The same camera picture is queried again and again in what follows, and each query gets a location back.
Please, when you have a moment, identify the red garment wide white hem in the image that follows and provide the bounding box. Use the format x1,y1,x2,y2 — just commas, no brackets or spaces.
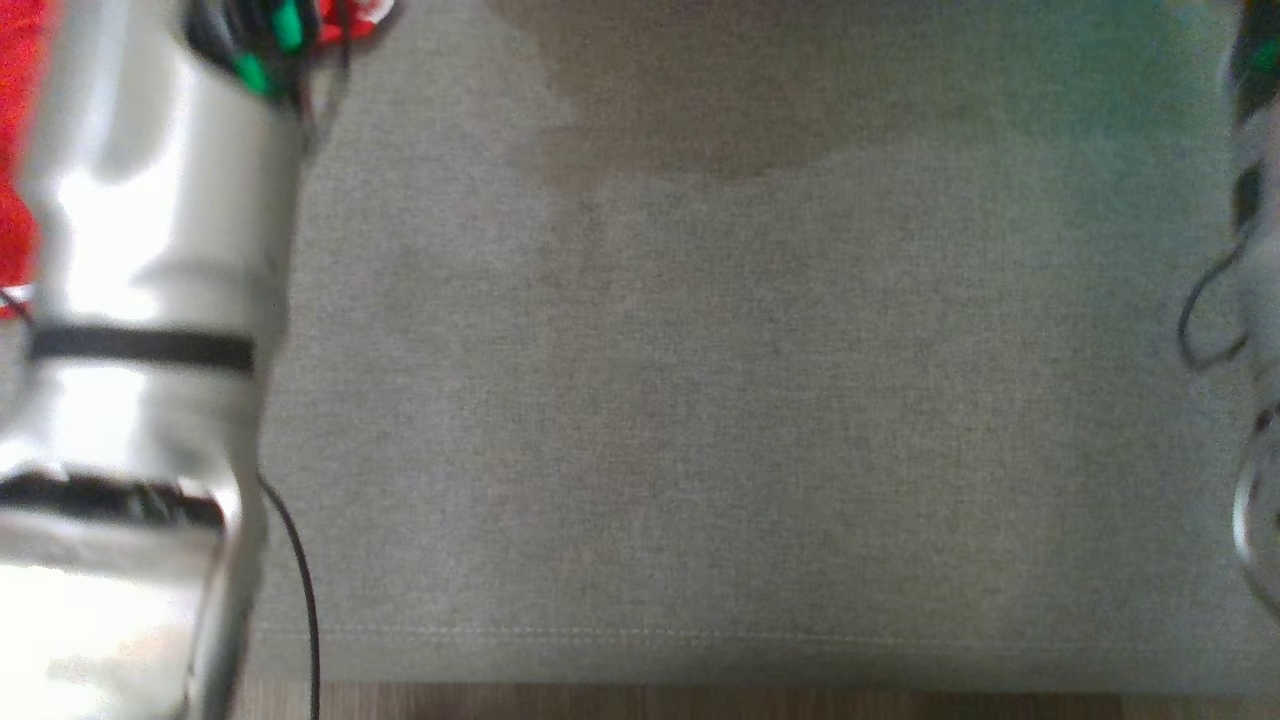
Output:
0,0,398,323

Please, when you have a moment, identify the grey sofa seat cushion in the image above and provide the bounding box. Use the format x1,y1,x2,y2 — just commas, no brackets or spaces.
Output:
0,0,1280,696

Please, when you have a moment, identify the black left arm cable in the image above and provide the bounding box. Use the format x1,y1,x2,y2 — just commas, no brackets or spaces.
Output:
257,475,322,720

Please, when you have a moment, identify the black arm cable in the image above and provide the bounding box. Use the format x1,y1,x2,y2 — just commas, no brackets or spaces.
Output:
1177,238,1253,373
257,475,322,720

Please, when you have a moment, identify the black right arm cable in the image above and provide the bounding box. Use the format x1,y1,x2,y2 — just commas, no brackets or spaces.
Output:
1177,238,1253,373

